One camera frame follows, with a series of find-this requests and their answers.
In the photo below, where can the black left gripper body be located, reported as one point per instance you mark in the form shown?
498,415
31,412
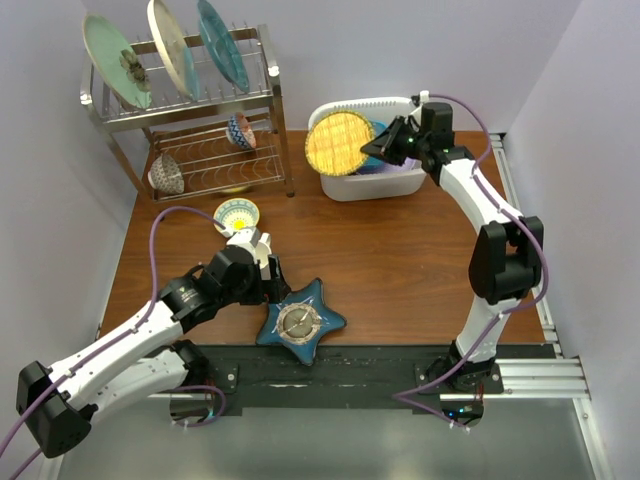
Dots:
250,292

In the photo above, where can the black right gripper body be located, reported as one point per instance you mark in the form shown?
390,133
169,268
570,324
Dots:
409,143

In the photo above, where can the teal dotted scalloped plate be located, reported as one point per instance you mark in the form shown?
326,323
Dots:
373,165

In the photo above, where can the lilac purple plate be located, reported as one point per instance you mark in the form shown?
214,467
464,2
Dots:
386,168

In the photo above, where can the orange woven pattern plate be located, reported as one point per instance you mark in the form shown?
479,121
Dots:
333,144

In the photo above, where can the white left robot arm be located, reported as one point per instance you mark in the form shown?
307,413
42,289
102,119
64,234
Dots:
60,403

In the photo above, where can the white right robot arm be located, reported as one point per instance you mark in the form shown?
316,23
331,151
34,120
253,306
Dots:
507,260

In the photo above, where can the white plastic bin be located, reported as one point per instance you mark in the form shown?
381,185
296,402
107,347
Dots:
370,186

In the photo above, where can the dark blue star plate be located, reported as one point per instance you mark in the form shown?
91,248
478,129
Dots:
300,321

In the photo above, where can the white ceramic mug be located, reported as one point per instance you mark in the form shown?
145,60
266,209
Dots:
261,243

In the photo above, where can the yellow blue patterned saucer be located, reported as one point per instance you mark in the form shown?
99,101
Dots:
235,214

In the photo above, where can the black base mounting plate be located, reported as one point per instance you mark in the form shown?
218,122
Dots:
340,377

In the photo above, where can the grey patterned bowl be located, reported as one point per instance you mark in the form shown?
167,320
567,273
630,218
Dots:
166,176

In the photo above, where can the blue white patterned bowl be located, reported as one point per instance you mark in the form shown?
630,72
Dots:
240,133

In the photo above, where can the stainless steel dish rack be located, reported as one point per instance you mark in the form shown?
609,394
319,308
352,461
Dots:
194,132

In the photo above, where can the teal plate on rack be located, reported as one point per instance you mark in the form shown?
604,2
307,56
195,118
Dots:
221,47

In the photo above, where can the cream plate on rack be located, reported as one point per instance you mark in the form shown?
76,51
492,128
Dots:
173,50

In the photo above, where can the mint flower plate on rack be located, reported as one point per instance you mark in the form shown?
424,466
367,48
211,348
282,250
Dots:
116,61

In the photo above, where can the aluminium frame rail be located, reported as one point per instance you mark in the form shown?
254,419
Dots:
563,379

